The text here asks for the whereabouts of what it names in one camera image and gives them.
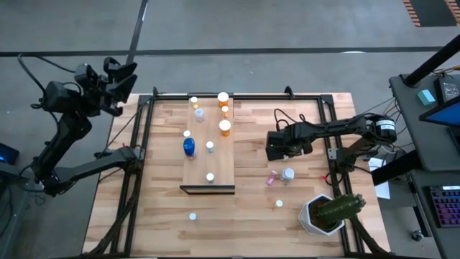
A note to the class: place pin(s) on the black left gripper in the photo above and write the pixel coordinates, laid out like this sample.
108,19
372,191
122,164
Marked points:
95,88

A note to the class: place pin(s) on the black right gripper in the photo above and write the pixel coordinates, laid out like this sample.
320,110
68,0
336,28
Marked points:
300,142

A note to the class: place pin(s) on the pink pill bottle white cap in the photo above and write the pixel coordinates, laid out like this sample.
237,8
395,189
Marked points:
272,177

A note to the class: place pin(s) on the large orange pill bottle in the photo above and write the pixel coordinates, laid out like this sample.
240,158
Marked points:
225,127
223,99

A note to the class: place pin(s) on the small orange pill bottle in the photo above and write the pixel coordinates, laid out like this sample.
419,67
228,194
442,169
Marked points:
225,110

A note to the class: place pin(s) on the small clear vial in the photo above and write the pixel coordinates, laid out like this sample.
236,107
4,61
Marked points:
210,146

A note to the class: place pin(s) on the small yellow pill bottle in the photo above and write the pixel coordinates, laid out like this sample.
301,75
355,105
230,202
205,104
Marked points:
187,133
194,101

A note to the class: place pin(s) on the bottle with big blue cap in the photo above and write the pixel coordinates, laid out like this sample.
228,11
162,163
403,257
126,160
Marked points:
189,146

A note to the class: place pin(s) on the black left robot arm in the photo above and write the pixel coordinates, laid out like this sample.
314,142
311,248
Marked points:
68,133

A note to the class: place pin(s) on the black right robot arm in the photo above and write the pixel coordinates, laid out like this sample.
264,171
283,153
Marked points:
341,127

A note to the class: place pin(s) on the large white supplement bottle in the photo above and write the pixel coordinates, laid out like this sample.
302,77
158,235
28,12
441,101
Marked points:
287,174

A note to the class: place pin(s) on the light wooden board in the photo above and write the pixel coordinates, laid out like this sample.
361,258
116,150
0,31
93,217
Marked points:
210,162

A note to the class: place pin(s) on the white hexagonal plant pot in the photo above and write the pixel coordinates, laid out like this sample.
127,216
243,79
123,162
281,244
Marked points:
305,219

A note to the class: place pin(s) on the green cactus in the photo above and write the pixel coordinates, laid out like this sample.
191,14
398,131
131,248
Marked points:
339,208

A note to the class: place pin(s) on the small bottle pale blue cap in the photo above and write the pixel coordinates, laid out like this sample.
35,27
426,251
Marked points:
193,216

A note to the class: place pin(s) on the white paper sheet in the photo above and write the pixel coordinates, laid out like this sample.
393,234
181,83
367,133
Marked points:
382,188

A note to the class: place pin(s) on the grey side desk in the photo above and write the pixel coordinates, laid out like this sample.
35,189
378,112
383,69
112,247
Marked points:
409,118

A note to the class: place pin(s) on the black device with blue light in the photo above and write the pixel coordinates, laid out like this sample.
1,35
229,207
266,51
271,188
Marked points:
7,153

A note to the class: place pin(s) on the grey equipment cart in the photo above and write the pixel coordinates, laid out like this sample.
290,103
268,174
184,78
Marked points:
21,176

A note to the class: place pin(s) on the small teal box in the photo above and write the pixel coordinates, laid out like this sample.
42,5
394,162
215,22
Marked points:
426,97

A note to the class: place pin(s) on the grey caster wheel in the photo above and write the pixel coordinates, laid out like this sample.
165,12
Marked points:
417,235

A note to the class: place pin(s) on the monitor with blue screen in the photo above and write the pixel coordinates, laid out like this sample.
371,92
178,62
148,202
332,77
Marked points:
449,115

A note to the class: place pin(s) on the black upright pole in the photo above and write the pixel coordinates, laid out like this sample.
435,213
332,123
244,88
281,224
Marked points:
431,61

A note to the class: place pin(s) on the black desktop device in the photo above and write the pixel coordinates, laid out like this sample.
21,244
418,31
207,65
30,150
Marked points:
447,90

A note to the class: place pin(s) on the keyboard with coloured backlight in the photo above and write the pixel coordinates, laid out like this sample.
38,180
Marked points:
447,206

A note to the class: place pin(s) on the black mat with orange stripes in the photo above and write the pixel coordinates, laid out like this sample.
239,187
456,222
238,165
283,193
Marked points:
431,11

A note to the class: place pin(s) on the black aluminium table frame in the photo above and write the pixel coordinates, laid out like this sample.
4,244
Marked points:
251,96

